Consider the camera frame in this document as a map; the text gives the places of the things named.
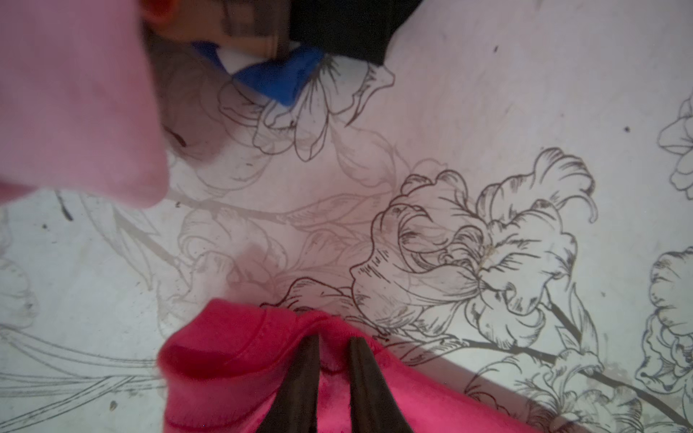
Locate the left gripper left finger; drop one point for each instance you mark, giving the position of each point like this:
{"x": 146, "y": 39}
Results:
{"x": 295, "y": 406}

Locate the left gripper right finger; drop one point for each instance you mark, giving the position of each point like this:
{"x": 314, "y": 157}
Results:
{"x": 372, "y": 406}

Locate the magenta t-shirt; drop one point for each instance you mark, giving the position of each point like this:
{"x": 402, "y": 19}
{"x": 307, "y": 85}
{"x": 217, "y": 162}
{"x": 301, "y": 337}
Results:
{"x": 223, "y": 371}

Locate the dark folded clothes stack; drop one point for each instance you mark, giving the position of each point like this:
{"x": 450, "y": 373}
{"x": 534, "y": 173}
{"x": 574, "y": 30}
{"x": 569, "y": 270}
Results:
{"x": 273, "y": 47}

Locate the folded light pink t-shirt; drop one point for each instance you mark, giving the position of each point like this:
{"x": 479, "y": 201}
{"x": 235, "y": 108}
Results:
{"x": 78, "y": 108}

